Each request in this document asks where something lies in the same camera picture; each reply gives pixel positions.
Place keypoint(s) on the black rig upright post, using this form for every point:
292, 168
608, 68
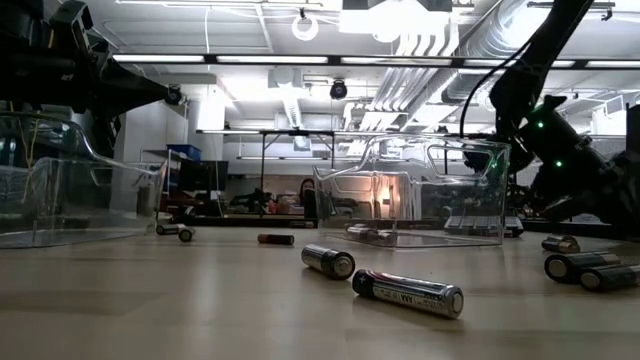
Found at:
634, 125

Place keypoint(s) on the clear plastic bin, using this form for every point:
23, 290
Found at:
450, 200
125, 200

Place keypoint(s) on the black overhead rig bar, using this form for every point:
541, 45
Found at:
335, 60

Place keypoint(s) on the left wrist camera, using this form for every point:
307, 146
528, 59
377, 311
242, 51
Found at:
70, 25

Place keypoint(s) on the person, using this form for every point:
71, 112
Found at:
307, 195

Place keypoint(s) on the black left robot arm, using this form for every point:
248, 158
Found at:
30, 65

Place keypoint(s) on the silver ventilation duct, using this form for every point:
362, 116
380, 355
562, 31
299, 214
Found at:
480, 75

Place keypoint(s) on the black monitor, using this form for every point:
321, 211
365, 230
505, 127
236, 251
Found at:
202, 175

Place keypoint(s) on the silver black AAA battery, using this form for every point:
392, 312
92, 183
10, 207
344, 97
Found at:
407, 293

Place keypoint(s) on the blue storage crate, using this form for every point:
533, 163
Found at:
185, 151

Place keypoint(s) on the black ceiling camera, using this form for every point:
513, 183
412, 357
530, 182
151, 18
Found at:
338, 89
173, 95

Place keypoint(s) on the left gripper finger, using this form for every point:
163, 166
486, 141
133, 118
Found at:
130, 92

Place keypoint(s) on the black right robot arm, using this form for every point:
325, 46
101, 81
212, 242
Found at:
540, 60

